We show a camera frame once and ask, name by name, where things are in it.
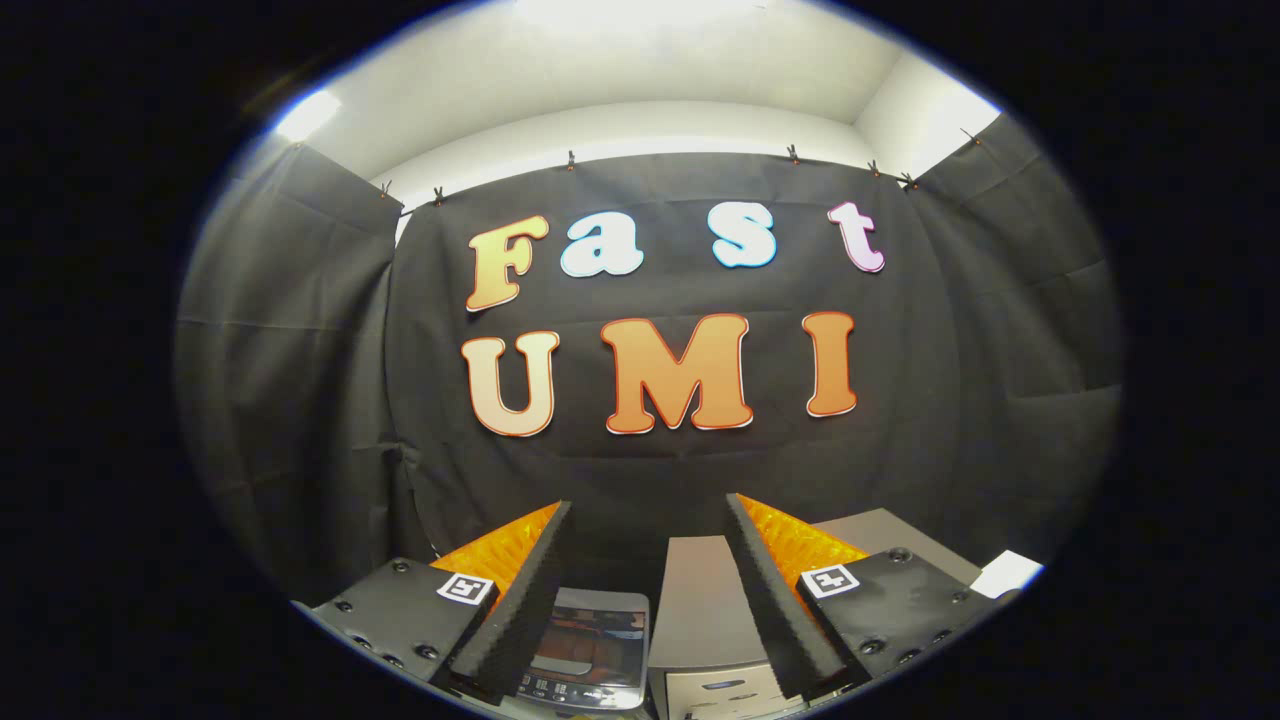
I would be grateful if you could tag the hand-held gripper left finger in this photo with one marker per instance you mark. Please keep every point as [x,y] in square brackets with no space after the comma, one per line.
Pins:
[515,615]

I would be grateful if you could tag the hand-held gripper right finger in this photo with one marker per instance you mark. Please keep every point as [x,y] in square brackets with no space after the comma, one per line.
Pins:
[780,600]

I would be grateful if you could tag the ceiling light panel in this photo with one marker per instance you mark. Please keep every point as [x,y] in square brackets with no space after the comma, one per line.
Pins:
[640,8]
[306,114]

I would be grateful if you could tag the grey metal cabinet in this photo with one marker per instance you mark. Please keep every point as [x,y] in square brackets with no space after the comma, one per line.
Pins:
[700,600]

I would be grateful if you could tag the black backdrop cloth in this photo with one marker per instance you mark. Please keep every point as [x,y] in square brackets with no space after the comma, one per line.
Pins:
[330,350]

